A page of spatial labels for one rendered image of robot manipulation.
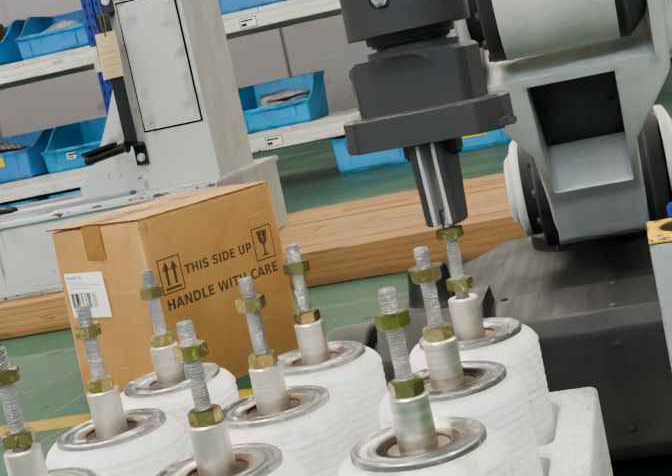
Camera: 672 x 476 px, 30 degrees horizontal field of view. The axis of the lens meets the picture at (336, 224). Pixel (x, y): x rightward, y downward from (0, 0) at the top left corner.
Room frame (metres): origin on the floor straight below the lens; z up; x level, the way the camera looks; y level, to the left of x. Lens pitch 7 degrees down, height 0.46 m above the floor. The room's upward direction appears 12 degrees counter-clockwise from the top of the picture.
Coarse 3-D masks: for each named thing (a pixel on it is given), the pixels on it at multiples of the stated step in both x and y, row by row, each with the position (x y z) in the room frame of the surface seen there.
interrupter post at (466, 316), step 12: (456, 300) 0.88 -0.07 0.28; (468, 300) 0.88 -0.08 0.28; (456, 312) 0.88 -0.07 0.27; (468, 312) 0.88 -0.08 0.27; (480, 312) 0.89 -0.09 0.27; (456, 324) 0.88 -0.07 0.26; (468, 324) 0.88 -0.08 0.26; (480, 324) 0.88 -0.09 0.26; (456, 336) 0.89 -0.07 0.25; (468, 336) 0.88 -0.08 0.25; (480, 336) 0.88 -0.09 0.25
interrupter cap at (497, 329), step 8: (488, 320) 0.92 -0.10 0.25; (496, 320) 0.91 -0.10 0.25; (504, 320) 0.91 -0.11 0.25; (512, 320) 0.90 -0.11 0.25; (488, 328) 0.90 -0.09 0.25; (496, 328) 0.89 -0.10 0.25; (504, 328) 0.88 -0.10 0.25; (512, 328) 0.88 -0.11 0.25; (520, 328) 0.88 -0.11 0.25; (488, 336) 0.87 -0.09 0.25; (496, 336) 0.86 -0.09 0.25; (504, 336) 0.86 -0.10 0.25; (512, 336) 0.86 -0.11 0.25; (464, 344) 0.85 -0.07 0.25; (472, 344) 0.85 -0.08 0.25; (480, 344) 0.85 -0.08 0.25; (488, 344) 0.85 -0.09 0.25
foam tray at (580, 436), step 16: (560, 400) 0.92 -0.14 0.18; (576, 400) 0.91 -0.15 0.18; (592, 400) 0.91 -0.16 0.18; (560, 416) 0.88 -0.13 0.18; (576, 416) 0.88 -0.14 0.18; (592, 416) 0.87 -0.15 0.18; (560, 432) 0.85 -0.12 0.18; (576, 432) 0.84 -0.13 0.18; (592, 432) 0.84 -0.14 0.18; (544, 448) 0.82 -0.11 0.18; (560, 448) 0.82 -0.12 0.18; (576, 448) 0.81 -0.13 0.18; (592, 448) 0.81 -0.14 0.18; (544, 464) 0.81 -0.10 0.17; (560, 464) 0.79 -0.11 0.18; (576, 464) 0.78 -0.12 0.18; (592, 464) 0.79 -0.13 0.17; (608, 464) 0.92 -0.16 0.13
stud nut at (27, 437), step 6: (6, 432) 0.72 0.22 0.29; (24, 432) 0.72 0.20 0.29; (30, 432) 0.72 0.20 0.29; (6, 438) 0.71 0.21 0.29; (12, 438) 0.71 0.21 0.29; (18, 438) 0.71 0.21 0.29; (24, 438) 0.71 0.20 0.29; (30, 438) 0.72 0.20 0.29; (6, 444) 0.71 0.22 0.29; (12, 444) 0.71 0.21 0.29; (18, 444) 0.71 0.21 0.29; (24, 444) 0.71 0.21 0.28; (30, 444) 0.72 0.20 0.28
